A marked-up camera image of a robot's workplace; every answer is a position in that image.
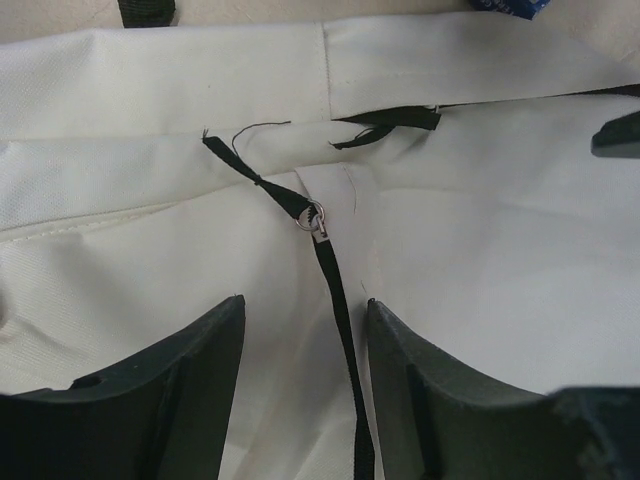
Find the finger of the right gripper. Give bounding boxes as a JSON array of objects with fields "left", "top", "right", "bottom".
[{"left": 591, "top": 112, "right": 640, "bottom": 159}]

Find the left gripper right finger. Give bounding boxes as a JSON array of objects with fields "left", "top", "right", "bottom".
[{"left": 366, "top": 300, "right": 639, "bottom": 479}]

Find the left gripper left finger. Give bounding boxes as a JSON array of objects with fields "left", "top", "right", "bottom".
[{"left": 1, "top": 295, "right": 245, "bottom": 479}]

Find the blue dinosaur pencil case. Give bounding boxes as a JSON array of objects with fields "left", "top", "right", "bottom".
[{"left": 467, "top": 0, "right": 550, "bottom": 20}]

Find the beige canvas backpack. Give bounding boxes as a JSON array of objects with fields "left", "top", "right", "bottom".
[{"left": 1, "top": 13, "right": 639, "bottom": 479}]

